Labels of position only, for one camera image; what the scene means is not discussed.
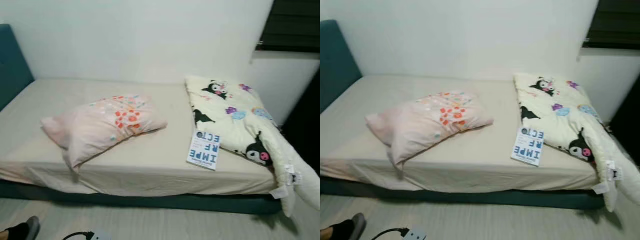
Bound dark window blind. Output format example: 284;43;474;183
255;0;321;52
582;0;640;50

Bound cream cartoon print blanket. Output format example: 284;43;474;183
184;75;321;218
513;72;640;213

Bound white and blue book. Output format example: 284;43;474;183
510;126;546;167
186;130;222;171

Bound pink floral pillow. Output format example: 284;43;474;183
365;90;495;168
40;94;169;173

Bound person in pink shirt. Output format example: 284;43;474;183
0;215;41;240
320;212;367;240

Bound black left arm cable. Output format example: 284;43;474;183
371;227;408;240
61;230;95;240

